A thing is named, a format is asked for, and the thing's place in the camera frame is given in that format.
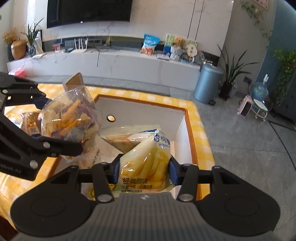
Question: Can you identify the pink tissue box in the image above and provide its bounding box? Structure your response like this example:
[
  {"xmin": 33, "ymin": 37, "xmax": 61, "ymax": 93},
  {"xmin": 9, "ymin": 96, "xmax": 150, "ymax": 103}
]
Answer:
[{"xmin": 9, "ymin": 68, "xmax": 25, "ymax": 78}]

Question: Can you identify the potato sticks snack bag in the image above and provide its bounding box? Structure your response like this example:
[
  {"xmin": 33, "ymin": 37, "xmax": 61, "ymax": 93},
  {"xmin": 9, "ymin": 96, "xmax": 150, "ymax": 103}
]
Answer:
[{"xmin": 100, "ymin": 125, "xmax": 174, "ymax": 195}]

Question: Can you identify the pink small heater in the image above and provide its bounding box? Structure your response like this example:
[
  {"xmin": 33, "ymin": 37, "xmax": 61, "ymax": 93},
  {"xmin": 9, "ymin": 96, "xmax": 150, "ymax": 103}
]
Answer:
[{"xmin": 237, "ymin": 95, "xmax": 252, "ymax": 118}]

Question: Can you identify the glass vase with plant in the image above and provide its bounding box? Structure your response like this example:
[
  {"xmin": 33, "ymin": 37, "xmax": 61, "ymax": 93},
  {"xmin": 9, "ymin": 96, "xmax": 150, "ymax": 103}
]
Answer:
[{"xmin": 21, "ymin": 18, "xmax": 43, "ymax": 57}]

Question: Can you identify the blue patterned snack bag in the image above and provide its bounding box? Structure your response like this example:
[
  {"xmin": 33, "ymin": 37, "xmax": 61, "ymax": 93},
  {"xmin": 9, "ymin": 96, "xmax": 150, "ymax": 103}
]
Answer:
[{"xmin": 21, "ymin": 111, "xmax": 42, "ymax": 136}]

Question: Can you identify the hanging ivy plant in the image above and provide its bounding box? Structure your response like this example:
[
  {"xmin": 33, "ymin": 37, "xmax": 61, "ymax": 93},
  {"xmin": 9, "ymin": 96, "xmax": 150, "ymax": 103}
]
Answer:
[{"xmin": 273, "ymin": 48, "xmax": 295, "ymax": 106}]

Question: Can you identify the yellow checkered tablecloth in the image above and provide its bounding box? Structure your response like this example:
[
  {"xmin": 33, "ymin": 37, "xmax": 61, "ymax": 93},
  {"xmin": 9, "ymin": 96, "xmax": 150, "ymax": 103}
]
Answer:
[{"xmin": 1, "ymin": 86, "xmax": 215, "ymax": 225}]

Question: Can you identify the green potted plant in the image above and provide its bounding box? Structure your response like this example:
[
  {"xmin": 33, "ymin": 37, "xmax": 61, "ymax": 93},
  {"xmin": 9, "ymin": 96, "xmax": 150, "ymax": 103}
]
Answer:
[{"xmin": 218, "ymin": 45, "xmax": 258, "ymax": 101}]

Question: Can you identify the teddy bear figure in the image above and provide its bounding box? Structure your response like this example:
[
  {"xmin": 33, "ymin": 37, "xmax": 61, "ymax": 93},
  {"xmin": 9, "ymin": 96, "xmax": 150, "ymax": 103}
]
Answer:
[{"xmin": 170, "ymin": 37, "xmax": 185, "ymax": 62}]

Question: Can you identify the orange storage box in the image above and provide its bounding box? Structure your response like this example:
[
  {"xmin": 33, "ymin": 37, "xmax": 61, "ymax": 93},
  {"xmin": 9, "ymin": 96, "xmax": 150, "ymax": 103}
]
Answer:
[{"xmin": 53, "ymin": 93, "xmax": 200, "ymax": 201}]

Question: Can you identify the water bottle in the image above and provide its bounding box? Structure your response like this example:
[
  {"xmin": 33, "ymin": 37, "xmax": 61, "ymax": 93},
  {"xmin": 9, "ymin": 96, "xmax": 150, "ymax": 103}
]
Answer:
[{"xmin": 251, "ymin": 74, "xmax": 269, "ymax": 102}]

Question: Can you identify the grey metal trash bin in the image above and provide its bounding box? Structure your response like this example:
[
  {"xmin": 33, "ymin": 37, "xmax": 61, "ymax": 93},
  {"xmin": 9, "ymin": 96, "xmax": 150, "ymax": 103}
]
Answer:
[{"xmin": 193, "ymin": 64, "xmax": 224, "ymax": 105}]

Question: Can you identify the white wifi router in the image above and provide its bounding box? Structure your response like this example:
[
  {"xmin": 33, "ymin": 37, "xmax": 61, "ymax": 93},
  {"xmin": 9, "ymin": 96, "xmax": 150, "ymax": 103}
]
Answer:
[{"xmin": 70, "ymin": 38, "xmax": 88, "ymax": 54}]

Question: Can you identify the brown round vase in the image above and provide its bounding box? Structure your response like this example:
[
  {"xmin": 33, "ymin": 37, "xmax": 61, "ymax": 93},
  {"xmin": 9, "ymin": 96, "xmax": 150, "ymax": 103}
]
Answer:
[{"xmin": 11, "ymin": 40, "xmax": 27, "ymax": 60}]

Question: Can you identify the mixed veggie chips bag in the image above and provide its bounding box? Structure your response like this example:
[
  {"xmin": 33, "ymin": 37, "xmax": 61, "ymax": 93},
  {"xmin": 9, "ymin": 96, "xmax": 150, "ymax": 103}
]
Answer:
[{"xmin": 41, "ymin": 72, "xmax": 100, "ymax": 168}]

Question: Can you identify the black television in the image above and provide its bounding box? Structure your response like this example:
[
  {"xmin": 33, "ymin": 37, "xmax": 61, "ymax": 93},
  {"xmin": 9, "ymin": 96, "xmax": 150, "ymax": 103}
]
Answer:
[{"xmin": 47, "ymin": 0, "xmax": 132, "ymax": 28}]

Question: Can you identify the blue snack bag on shelf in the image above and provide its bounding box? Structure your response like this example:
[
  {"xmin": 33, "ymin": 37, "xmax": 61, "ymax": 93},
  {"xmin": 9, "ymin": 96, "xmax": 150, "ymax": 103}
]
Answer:
[{"xmin": 140, "ymin": 34, "xmax": 160, "ymax": 55}]

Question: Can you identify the small white stool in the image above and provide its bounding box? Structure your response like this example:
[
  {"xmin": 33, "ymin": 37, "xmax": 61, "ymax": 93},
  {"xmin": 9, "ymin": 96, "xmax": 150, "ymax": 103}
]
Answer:
[{"xmin": 251, "ymin": 99, "xmax": 268, "ymax": 122}]

